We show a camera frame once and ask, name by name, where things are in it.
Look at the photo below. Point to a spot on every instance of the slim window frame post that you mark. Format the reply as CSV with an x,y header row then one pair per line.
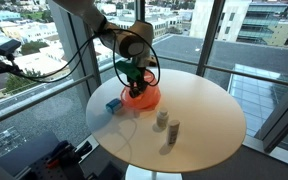
x,y
210,33

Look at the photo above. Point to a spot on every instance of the glass skylight roof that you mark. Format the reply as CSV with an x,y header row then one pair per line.
x,y
260,100

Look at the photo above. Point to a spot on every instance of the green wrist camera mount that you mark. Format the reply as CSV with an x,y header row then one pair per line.
x,y
127,68

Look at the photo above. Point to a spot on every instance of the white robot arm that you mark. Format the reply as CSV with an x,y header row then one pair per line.
x,y
127,43

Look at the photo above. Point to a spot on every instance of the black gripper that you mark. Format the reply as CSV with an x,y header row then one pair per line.
x,y
139,78

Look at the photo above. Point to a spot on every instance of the wide window frame post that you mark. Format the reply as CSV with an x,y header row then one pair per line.
x,y
72,43

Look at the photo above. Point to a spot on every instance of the orange plastic bag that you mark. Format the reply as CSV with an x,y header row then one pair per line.
x,y
147,98

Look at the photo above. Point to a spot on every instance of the dark window handrail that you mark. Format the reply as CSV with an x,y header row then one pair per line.
x,y
267,79

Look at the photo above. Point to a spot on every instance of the black external camera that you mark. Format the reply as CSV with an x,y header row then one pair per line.
x,y
7,47

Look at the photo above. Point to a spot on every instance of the white-capped pill bottle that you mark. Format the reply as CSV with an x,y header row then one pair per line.
x,y
162,120

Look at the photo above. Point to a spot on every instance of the white table pedestal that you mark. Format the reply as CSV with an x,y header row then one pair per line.
x,y
140,175

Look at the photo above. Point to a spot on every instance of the blue box with white cap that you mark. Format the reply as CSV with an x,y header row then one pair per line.
x,y
113,106

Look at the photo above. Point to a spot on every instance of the black and blue equipment cart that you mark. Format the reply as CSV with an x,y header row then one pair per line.
x,y
50,170

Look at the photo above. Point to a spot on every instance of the tall white bottle blue logo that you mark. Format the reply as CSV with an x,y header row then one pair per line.
x,y
173,133

